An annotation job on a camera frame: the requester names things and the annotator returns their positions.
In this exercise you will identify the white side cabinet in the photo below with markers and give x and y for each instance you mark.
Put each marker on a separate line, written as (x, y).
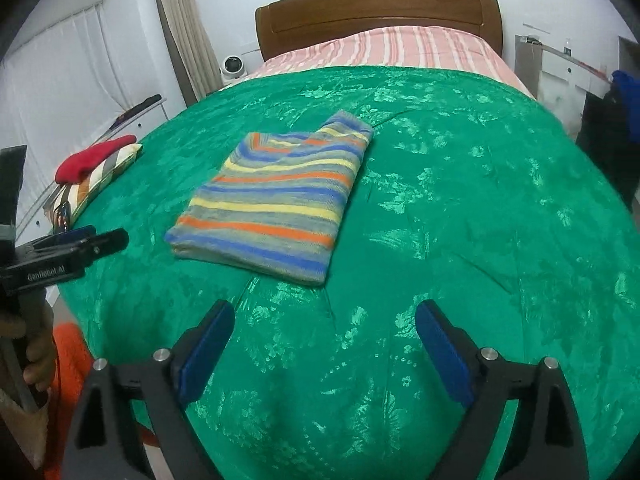
(555, 70)

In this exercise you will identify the beige curtain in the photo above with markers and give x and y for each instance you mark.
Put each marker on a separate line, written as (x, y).
(182, 25)

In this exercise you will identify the red cloth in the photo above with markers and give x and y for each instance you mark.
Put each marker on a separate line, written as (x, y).
(90, 160)

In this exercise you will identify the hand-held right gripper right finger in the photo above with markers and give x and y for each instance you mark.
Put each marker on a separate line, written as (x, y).
(445, 355)

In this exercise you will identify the dark hanging clothing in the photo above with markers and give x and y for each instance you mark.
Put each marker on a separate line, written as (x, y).
(612, 145)

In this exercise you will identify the striped knit sweater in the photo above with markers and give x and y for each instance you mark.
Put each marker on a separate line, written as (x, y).
(280, 195)

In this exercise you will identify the brown wooden headboard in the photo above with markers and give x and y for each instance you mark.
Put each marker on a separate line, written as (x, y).
(375, 10)

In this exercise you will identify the striped pillow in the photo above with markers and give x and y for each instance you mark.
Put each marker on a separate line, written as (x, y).
(107, 170)

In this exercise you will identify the long dark stick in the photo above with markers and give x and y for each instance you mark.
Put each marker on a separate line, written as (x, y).
(135, 110)

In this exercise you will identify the pink striped bedsheet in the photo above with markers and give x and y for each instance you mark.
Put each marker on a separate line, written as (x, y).
(400, 47)

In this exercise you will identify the green patterned blanket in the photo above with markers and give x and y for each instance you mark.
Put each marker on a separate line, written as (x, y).
(450, 210)

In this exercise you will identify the blue cloth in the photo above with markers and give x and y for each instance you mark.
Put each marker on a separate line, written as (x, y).
(627, 85)

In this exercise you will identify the person's left hand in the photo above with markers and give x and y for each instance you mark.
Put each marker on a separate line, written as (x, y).
(42, 355)

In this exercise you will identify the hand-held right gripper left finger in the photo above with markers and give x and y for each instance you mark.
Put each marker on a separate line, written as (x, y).
(207, 355)

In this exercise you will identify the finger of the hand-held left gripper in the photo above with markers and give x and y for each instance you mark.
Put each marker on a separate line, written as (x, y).
(75, 236)
(112, 242)

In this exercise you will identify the white security camera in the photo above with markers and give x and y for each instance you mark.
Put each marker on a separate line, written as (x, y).
(232, 67)

